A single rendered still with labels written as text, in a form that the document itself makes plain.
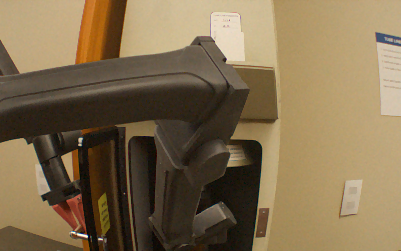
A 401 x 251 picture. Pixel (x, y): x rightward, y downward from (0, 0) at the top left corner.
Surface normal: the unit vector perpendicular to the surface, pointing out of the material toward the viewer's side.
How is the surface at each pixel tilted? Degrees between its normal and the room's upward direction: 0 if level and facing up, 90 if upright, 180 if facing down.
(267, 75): 135
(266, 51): 90
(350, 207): 90
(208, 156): 69
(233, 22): 90
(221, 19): 90
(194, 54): 49
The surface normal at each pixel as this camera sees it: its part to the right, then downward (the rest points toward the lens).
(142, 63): 0.47, -0.61
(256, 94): -0.14, 0.74
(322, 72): -0.18, 0.05
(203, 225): -0.25, -0.32
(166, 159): -0.88, 0.36
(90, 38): 0.98, 0.03
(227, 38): 0.06, 0.05
